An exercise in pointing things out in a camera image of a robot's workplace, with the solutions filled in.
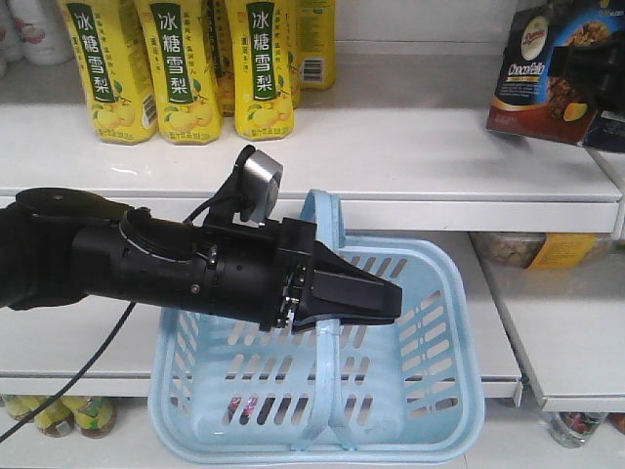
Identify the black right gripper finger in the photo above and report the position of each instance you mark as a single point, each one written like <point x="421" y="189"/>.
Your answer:
<point x="596" y="70"/>

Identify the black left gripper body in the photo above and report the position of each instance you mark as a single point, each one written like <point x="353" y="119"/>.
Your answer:
<point x="261" y="273"/>

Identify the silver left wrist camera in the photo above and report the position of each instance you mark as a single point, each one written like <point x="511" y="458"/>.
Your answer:
<point x="259" y="181"/>

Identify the yellow pear drink bottle middle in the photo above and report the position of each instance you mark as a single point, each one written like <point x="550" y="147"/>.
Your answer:
<point x="182" y="70"/>

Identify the yellow pear drink bottle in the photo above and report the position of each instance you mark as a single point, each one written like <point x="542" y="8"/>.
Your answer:
<point x="109" y="47"/>
<point x="182" y="70"/>
<point x="263" y="108"/>

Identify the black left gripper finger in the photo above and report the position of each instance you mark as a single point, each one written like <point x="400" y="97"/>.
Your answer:
<point x="357" y="299"/>
<point x="329" y="262"/>

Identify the white supermarket shelving unit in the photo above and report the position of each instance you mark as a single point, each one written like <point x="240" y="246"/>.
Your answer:
<point x="400" y="136"/>

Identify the clear yellow cookie tub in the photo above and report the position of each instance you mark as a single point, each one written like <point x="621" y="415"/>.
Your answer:
<point x="539" y="251"/>

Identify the yellow pear drink bottle right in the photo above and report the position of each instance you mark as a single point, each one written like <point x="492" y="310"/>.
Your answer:
<point x="263" y="108"/>

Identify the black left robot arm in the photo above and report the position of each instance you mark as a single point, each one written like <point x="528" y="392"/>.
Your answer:
<point x="59" y="246"/>

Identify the yellow pear drink bottle left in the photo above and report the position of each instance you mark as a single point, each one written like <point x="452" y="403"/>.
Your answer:
<point x="109" y="47"/>

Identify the light blue plastic basket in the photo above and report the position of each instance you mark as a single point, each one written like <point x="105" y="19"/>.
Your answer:
<point x="223" y="392"/>

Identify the dark blue Chocofello cookie box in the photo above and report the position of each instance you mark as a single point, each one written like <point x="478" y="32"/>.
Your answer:
<point x="527" y="101"/>

